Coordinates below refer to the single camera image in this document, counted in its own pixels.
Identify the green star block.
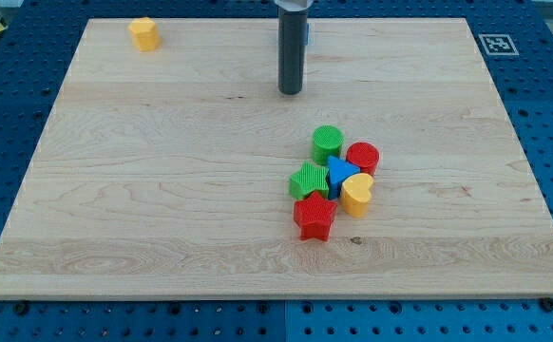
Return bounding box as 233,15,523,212
289,161,330,200

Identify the yellow heart block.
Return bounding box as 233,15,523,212
340,173,374,218

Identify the blue triangle block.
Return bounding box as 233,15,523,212
327,156,360,200

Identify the red star block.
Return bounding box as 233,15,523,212
293,191,337,241

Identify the green cylinder block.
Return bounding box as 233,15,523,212
312,125,344,165

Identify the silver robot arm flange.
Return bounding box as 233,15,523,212
274,0,314,11

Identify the yellow hexagon block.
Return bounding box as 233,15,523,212
128,17,161,52

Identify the red cylinder block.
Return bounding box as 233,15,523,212
346,142,380,176

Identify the light wooden board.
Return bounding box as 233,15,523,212
0,18,553,301

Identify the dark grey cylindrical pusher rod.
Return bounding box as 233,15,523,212
278,8,307,95

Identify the white fiducial marker tag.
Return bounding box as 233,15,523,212
479,33,519,56

